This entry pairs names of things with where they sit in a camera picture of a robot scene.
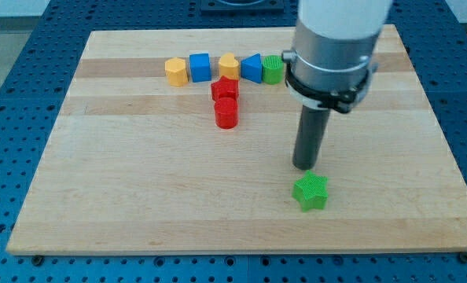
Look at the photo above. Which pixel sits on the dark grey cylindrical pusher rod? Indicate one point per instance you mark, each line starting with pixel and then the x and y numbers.
pixel 309 137

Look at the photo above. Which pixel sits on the green star block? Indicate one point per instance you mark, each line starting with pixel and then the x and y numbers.
pixel 310 191

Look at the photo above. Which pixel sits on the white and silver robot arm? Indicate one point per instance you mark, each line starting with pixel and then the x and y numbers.
pixel 329 66

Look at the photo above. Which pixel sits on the red star block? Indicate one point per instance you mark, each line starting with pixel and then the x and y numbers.
pixel 225 87

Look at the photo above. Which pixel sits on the green cylinder block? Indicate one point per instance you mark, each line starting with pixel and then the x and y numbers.
pixel 272 69

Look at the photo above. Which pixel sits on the blue triangle block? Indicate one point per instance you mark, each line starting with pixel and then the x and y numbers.
pixel 251 68

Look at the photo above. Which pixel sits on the red cylinder block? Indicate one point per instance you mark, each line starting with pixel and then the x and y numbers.
pixel 226 113

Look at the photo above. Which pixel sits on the yellow heart block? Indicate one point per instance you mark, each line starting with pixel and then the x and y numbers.
pixel 229 66

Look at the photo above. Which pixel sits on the blue cube block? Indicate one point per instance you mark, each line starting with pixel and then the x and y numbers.
pixel 200 67

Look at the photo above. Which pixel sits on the yellow hexagon block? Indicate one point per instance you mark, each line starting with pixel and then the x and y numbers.
pixel 176 72

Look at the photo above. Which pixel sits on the light wooden board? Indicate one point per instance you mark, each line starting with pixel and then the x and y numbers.
pixel 134 166

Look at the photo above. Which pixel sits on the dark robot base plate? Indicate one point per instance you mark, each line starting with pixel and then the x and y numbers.
pixel 240 6

